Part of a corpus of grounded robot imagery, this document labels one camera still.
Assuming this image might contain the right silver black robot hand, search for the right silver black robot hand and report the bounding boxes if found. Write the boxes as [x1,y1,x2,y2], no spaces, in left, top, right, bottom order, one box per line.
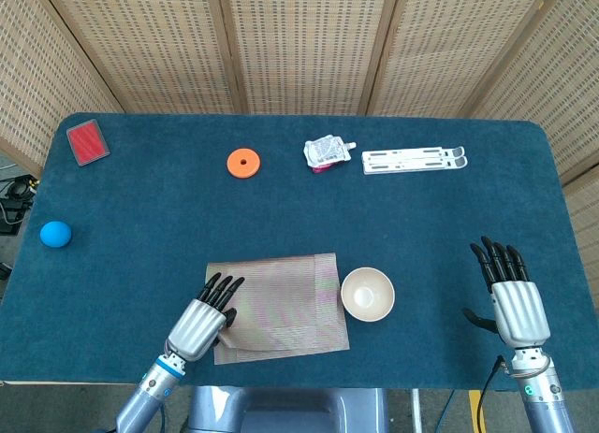
[461,236,552,349]

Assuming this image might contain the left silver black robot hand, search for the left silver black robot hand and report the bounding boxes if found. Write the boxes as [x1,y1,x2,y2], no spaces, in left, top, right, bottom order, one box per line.
[166,271,246,363]

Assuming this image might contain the brown woven placemat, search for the brown woven placemat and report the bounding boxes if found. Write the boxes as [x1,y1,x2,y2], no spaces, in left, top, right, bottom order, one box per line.
[206,252,351,367]

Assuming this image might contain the white round bowl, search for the white round bowl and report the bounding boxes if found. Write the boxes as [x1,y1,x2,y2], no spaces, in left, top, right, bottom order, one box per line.
[340,266,396,323]

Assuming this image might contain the yellow floor tape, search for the yellow floor tape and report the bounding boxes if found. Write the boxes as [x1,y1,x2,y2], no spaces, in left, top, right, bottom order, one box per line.
[469,389,488,433]

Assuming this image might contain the blue-grey robot torso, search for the blue-grey robot torso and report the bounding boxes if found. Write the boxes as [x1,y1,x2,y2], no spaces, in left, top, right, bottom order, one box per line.
[186,384,389,433]

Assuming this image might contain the teal table cover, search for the teal table cover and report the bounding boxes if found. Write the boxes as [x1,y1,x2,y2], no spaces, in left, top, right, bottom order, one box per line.
[0,112,599,391]

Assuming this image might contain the orange disc with hole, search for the orange disc with hole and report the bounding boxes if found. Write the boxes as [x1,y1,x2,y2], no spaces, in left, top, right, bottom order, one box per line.
[226,148,262,179]

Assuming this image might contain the blue ball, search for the blue ball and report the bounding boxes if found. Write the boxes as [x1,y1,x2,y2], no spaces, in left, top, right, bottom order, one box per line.
[39,220,73,249]

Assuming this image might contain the white folding laptop stand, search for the white folding laptop stand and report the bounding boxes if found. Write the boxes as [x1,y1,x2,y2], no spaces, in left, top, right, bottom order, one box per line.
[361,145,470,176]

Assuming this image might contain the red card box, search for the red card box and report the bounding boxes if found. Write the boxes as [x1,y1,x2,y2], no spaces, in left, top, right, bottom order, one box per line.
[66,118,111,167]

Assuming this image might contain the silver spout pouch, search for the silver spout pouch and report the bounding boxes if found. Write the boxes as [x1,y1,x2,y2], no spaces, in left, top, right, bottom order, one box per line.
[303,134,358,175]

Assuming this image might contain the woven wooden folding screen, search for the woven wooden folding screen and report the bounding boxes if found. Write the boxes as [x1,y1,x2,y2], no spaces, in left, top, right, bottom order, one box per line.
[0,0,599,310]

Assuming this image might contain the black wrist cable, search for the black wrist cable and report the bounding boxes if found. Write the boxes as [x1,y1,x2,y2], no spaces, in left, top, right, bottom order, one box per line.
[476,355,509,433]

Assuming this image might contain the blue cable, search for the blue cable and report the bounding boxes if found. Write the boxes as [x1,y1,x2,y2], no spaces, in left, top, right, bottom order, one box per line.
[437,389,458,433]

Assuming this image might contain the black devices with cables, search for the black devices with cables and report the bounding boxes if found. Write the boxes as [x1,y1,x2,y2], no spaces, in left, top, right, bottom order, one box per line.
[0,173,41,238]

